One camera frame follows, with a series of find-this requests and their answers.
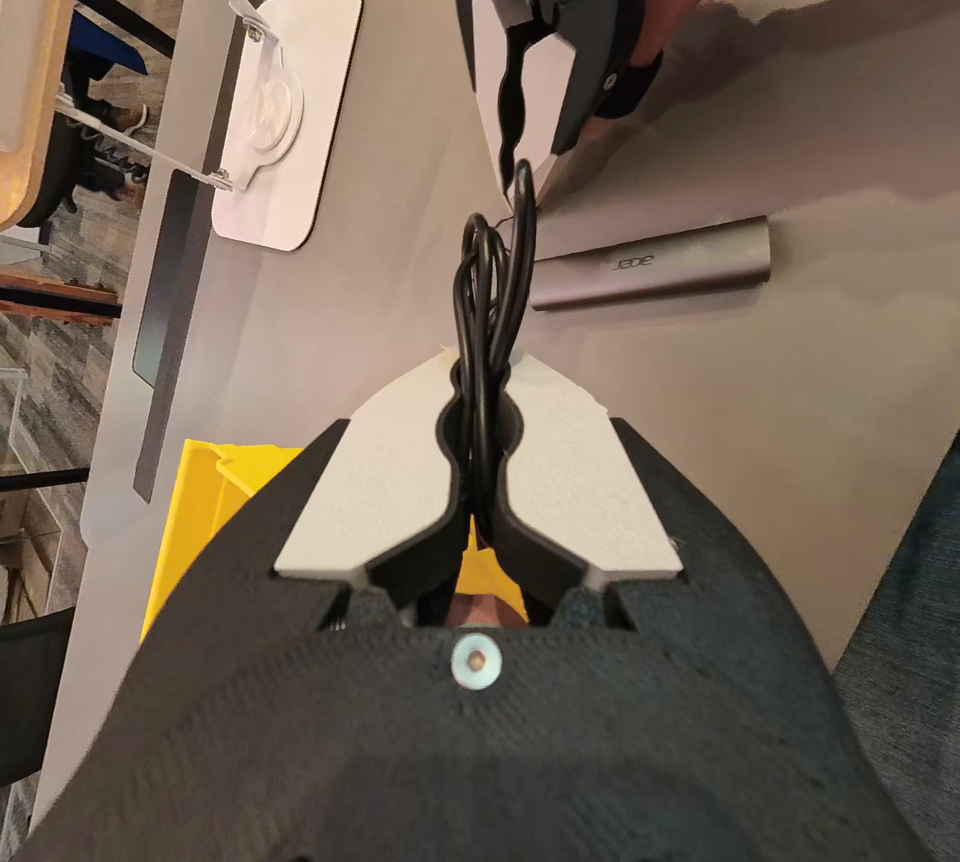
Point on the person's blue jeans leg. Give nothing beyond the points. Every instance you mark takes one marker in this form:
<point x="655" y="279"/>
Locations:
<point x="915" y="652"/>

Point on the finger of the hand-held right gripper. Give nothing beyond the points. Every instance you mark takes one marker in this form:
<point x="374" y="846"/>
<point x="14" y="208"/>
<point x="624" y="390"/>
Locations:
<point x="551" y="96"/>
<point x="487" y="66"/>

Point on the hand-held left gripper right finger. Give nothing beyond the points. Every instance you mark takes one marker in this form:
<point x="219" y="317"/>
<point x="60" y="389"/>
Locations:
<point x="585" y="494"/>

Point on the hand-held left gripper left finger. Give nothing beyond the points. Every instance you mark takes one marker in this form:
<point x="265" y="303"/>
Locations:
<point x="375" y="494"/>

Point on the yellow plastic bin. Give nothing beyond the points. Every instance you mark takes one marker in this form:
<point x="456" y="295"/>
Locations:
<point x="187" y="539"/>

